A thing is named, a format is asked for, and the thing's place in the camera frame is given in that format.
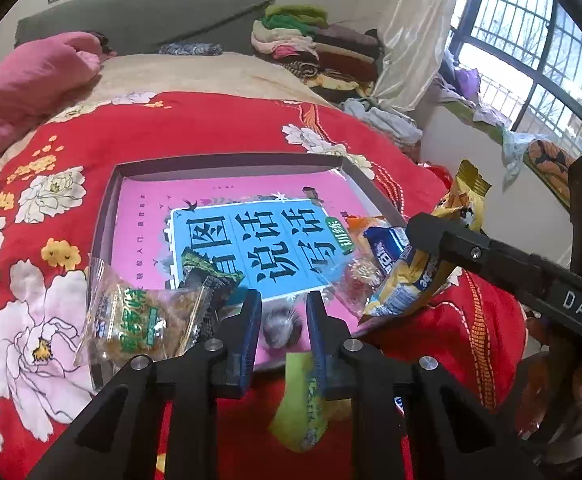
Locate red plastic bag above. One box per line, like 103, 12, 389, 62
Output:
419, 162, 454, 191

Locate pink and blue workbook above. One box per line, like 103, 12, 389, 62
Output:
110, 169, 388, 361

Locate grey headboard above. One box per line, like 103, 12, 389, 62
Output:
14, 0, 275, 55

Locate yellow wafer bar packet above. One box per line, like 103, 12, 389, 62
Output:
361, 159, 492, 322

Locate blue biscuit packet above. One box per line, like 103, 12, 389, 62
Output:
364, 226, 409, 276

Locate pink quilt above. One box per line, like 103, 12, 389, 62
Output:
0, 32, 105, 155

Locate snickers bar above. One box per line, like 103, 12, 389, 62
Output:
261, 301, 303, 350

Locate window with bars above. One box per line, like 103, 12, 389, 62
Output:
446, 0, 582, 156

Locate orange cracker packet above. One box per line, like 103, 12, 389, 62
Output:
345, 216, 389, 234

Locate clothes on window sill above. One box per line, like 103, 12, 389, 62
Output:
431, 49, 574, 210

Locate red floral blanket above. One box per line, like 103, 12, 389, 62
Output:
0, 91, 526, 479

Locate stack of folded clothes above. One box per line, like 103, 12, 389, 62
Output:
251, 6, 384, 104

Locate black green snack packet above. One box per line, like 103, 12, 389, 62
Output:
180, 248, 244, 337

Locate cream satin curtain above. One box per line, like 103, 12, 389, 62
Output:
373, 0, 456, 113

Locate dark patterned pillow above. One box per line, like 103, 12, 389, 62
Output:
157, 42, 223, 56

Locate green milk candy bag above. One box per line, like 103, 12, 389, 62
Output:
268, 352, 352, 453

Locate dark shallow cardboard tray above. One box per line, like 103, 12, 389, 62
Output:
88, 152, 407, 391

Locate green label pastry packet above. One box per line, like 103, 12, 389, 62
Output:
74, 258, 211, 367

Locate clear red candy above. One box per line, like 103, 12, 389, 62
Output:
333, 256, 384, 318

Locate beige bed sheet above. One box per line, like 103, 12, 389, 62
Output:
0, 53, 327, 172

